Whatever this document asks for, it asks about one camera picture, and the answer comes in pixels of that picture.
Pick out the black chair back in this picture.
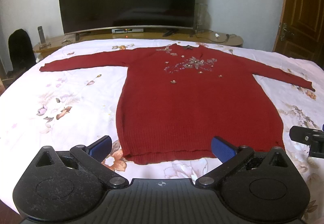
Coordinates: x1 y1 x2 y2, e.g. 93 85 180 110
8 29 36 71

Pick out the wooden door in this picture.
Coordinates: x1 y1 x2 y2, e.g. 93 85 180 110
273 0 323 67

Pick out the floral white bed sheet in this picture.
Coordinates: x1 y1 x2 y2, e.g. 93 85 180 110
1 39 323 223

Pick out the wooden TV stand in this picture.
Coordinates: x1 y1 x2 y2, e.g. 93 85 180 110
33 28 243 57

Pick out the black cable on stand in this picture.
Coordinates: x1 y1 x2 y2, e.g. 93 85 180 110
188 28 237 44

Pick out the brass door handle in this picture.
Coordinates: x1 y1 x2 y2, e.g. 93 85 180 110
279 23 294 41

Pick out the clear glass vase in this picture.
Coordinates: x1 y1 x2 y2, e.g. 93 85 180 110
195 3 208 30

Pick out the red embellished knit sweater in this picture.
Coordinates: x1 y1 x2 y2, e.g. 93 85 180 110
41 44 312 165

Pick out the silver set-top box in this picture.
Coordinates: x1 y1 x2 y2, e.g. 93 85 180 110
112 28 144 34

